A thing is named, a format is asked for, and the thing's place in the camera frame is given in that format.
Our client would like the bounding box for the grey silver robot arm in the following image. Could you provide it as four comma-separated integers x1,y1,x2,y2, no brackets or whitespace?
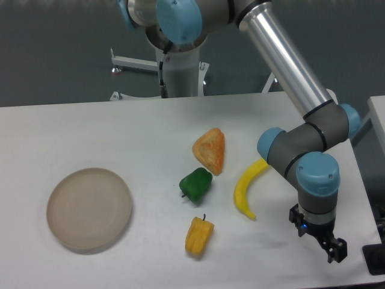
117,1,360,263

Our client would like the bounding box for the orange triangular bread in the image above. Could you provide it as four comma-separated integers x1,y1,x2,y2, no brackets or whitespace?
192,128,226,176

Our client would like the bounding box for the beige round plate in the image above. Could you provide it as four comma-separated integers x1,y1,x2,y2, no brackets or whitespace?
46,168,133,252

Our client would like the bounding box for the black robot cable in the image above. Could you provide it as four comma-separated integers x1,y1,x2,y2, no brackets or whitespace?
158,40,174,99

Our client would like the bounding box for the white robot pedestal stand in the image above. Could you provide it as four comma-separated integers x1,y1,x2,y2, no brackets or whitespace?
109,25,282,102

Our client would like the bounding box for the yellow banana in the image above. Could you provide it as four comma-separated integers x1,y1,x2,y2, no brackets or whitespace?
233,158,270,221

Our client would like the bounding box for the white side table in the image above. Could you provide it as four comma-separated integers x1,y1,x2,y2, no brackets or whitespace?
368,96,385,146

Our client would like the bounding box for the black device at table edge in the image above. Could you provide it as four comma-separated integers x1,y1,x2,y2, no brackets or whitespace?
362,244,384,276

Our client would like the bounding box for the yellow bell pepper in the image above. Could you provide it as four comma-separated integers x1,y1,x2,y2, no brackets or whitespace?
185,214,215,258

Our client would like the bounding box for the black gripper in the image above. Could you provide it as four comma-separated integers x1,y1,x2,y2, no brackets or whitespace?
289,204,347,263

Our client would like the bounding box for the green bell pepper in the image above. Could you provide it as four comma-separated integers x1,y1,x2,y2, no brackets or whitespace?
179,167,213,202

